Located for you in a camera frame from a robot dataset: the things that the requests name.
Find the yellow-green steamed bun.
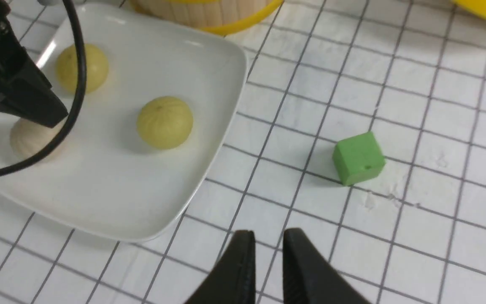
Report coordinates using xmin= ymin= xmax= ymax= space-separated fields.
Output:
xmin=56 ymin=43 xmax=109 ymax=94
xmin=136 ymin=96 xmax=194 ymax=150

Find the white square plate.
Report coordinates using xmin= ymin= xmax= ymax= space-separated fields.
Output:
xmin=0 ymin=2 xmax=248 ymax=242

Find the white checkered tablecloth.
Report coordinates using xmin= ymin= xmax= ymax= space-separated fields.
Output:
xmin=0 ymin=0 xmax=486 ymax=304

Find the black cable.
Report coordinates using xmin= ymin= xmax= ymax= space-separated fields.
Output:
xmin=0 ymin=0 xmax=88 ymax=182

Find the yellow-rimmed bamboo steamer basket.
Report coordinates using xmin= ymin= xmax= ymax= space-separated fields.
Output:
xmin=130 ymin=0 xmax=283 ymax=36

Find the white steamed bun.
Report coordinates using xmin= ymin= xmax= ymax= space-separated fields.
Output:
xmin=9 ymin=119 xmax=66 ymax=160

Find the green cube block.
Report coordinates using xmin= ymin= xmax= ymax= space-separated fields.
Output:
xmin=332 ymin=131 xmax=386 ymax=186

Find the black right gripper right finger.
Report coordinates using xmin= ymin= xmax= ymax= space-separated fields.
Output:
xmin=282 ymin=228 xmax=369 ymax=304

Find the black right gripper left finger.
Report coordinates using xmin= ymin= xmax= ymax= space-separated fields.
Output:
xmin=186 ymin=230 xmax=256 ymax=304

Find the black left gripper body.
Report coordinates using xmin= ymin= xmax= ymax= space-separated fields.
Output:
xmin=0 ymin=0 xmax=69 ymax=128

